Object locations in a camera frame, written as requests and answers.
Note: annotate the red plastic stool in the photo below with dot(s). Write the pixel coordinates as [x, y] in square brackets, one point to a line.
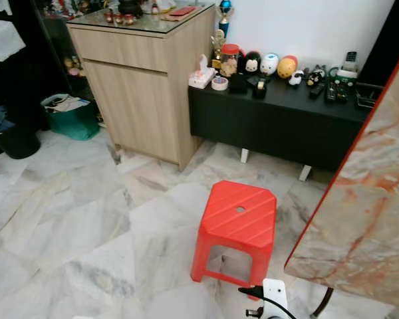
[236, 212]

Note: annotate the marble table with red edge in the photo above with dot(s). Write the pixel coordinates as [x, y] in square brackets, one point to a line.
[366, 199]

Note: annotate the black low console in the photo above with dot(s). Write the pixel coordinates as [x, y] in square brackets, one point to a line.
[279, 126]

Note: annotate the black tape dispenser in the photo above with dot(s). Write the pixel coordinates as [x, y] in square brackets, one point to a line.
[260, 88]

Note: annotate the small black box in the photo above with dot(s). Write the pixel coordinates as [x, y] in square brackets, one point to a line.
[239, 84]

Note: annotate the white tape roll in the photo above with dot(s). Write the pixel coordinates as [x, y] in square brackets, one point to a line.
[220, 84]

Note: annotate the black bin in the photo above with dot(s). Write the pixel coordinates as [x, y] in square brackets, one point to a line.
[16, 141]

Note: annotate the pink tissue box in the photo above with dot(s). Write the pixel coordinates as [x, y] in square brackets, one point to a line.
[201, 77]

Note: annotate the black tray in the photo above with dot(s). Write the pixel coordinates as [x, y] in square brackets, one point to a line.
[368, 96]

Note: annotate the orange plush toy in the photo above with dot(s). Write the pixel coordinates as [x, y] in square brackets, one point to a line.
[287, 67]

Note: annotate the white plush toy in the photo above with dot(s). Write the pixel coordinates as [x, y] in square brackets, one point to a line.
[269, 64]

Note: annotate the black plush toy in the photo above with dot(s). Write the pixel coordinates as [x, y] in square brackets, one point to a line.
[251, 63]

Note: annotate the light wooden cabinet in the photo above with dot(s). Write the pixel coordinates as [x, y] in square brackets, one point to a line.
[139, 90]

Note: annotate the jar with red lid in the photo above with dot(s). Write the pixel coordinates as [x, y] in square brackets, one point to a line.
[229, 61]

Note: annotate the green bag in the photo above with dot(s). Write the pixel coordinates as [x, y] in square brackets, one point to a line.
[73, 123]

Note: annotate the gold trophy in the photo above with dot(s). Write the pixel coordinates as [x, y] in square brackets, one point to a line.
[217, 48]

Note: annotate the black television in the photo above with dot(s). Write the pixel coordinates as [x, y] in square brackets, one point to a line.
[382, 40]

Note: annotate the blue trophy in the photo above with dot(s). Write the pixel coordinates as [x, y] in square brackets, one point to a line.
[225, 9]

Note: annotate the red book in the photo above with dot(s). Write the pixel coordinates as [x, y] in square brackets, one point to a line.
[182, 10]

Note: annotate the white cloth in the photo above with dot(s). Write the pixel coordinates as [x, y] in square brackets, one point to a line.
[3, 41]

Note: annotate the dark glass display cabinet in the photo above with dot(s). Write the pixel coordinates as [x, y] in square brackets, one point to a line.
[53, 60]

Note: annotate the black pot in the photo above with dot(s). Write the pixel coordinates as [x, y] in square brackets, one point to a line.
[130, 6]

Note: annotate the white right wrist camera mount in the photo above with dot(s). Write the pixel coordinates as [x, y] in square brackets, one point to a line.
[275, 296]

